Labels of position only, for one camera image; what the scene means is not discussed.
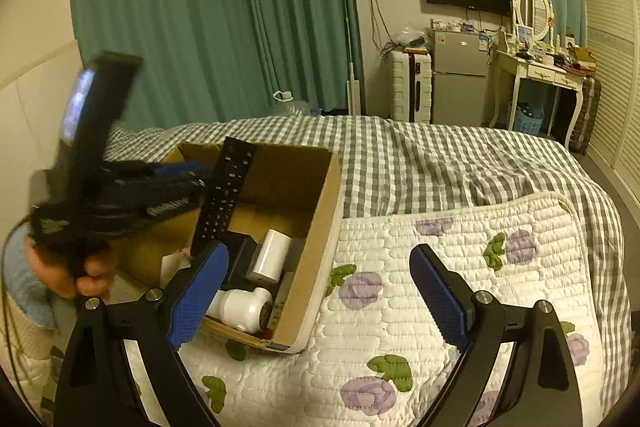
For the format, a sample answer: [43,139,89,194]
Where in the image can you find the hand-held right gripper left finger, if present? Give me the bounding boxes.
[52,241,231,427]

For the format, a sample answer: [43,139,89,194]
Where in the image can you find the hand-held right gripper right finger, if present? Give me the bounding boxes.
[409,243,583,427]

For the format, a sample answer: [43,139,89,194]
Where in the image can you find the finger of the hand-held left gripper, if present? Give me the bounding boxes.
[100,176,208,208]
[107,159,208,180]

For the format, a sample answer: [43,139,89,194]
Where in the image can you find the white charger adapter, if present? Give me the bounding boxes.
[161,252,193,288]

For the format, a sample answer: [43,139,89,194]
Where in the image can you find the white lint remover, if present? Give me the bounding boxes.
[205,287,273,334]

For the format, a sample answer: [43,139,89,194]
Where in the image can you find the black remote control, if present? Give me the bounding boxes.
[191,137,258,258]

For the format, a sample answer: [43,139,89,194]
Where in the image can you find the white power bank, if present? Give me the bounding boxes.
[247,229,292,284]

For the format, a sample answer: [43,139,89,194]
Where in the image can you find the cardboard box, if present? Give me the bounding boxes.
[102,141,346,354]

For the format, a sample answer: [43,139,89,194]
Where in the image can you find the person's left forearm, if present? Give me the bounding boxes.
[0,224,57,329]

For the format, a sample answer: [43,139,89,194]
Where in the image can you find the person's left hand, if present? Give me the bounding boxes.
[24,237,118,300]

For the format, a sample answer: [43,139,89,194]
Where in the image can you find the white floral quilt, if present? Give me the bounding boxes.
[122,192,633,427]

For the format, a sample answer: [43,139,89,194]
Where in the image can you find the clear water jug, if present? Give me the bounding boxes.
[272,91,321,118]

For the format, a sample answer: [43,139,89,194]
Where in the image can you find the grey checked bed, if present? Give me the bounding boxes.
[107,114,626,413]

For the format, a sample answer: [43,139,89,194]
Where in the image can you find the wide green curtain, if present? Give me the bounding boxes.
[70,0,363,142]

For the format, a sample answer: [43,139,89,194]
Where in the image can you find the white flat mop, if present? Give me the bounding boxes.
[341,0,366,115]

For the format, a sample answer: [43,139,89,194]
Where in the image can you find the blue plastic basket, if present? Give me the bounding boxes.
[510,99,546,135]

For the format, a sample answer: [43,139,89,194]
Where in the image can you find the white suitcase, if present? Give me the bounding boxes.
[389,49,434,124]

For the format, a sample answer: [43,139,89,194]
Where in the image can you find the silver fridge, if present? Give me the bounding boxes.
[426,27,491,125]

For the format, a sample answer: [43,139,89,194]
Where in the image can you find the dark suitcase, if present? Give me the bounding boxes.
[570,74,602,155]

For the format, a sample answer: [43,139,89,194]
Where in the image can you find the white dressing table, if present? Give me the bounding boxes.
[487,44,586,148]

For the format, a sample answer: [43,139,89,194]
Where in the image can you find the clear plastic bag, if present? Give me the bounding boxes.
[392,27,431,52]

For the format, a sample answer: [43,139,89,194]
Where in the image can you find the small brown box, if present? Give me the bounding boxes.
[570,47,597,68]

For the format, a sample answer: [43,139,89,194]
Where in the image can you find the white louvred wardrobe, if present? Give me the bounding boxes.
[575,0,640,178]

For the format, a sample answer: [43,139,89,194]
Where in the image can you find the oval white mirror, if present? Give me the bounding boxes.
[515,0,556,42]

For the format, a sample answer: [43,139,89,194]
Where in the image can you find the thin black cable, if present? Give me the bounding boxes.
[0,282,32,408]

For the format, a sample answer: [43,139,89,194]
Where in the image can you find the dark wall cables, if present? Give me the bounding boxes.
[369,0,396,58]

